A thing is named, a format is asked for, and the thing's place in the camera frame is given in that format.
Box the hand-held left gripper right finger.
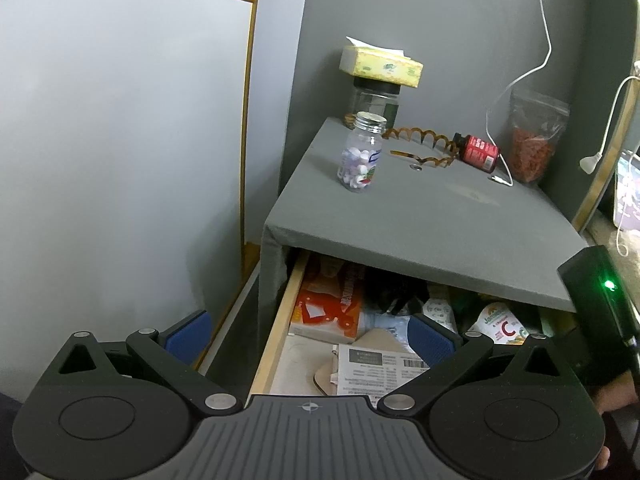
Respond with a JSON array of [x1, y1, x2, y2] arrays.
[[375, 314, 571, 417]]

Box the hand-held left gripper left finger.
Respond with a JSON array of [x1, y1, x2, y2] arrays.
[[50, 310, 249, 417]]

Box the grey nightstand drawer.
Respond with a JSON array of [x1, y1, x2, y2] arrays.
[[247, 250, 591, 402]]

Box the clear pill bottle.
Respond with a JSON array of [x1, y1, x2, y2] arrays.
[[336, 111, 387, 193]]

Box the person's right hand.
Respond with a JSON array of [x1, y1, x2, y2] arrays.
[[594, 373, 640, 471]]

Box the white pouch with green print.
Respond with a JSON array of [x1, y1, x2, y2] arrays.
[[422, 297, 459, 334]]

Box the light blue packet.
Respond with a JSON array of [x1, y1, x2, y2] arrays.
[[361, 311, 417, 345]]

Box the black object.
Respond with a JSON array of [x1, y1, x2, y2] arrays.
[[365, 269, 432, 317]]

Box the printed paper with barcode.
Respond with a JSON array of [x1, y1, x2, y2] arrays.
[[332, 342, 434, 397]]

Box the white pouch with red letter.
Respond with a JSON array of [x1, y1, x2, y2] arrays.
[[472, 302, 532, 346]]

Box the bed with beige sheet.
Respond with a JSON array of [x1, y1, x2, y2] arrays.
[[586, 217, 640, 262]]

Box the grey headboard with gold trim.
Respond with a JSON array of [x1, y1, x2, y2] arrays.
[[570, 0, 640, 235]]

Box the red and white box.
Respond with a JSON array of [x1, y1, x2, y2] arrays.
[[291, 269, 367, 339]]

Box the brown cardboard piece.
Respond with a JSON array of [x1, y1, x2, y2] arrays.
[[312, 330, 383, 397]]

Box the open laptop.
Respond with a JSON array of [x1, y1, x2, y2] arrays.
[[612, 147, 640, 232]]

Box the grey upholstered nightstand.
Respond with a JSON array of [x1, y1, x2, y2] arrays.
[[260, 116, 592, 401]]

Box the clear bag of red berries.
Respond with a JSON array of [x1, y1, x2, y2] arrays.
[[508, 88, 571, 185]]

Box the red supplement bottle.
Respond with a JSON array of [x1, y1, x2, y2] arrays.
[[451, 132, 501, 170]]

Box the brown wavy hair band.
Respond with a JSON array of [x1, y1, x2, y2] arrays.
[[382, 126, 461, 169]]

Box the glass jar with black lid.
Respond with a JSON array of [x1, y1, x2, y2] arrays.
[[349, 77, 403, 129]]

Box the yellow tissue box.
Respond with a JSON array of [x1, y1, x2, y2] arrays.
[[339, 36, 425, 89]]

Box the white cable with round puck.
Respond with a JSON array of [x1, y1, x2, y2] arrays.
[[579, 75, 640, 257]]

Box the white charging cable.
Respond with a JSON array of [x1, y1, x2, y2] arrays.
[[485, 0, 553, 187]]

